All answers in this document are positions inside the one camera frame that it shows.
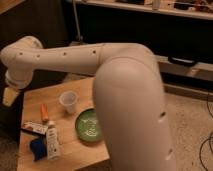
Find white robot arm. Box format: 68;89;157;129
0;36;177;171

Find white ceramic cup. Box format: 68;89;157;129
59;91;77;115

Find green ceramic bowl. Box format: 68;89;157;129
75;108;102;142

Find orange marker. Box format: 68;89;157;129
40;104;49;122

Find wooden table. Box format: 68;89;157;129
17;78;108;171

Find blue cloth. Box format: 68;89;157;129
30;138;47;161

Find white tube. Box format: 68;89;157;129
46;121;60;160

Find metal pole stand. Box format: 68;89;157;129
72;0;84;44

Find long grey case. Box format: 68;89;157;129
68;40;213;98

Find cluttered shelf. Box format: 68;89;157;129
75;0;213;21

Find black cable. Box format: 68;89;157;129
198;89;213;171

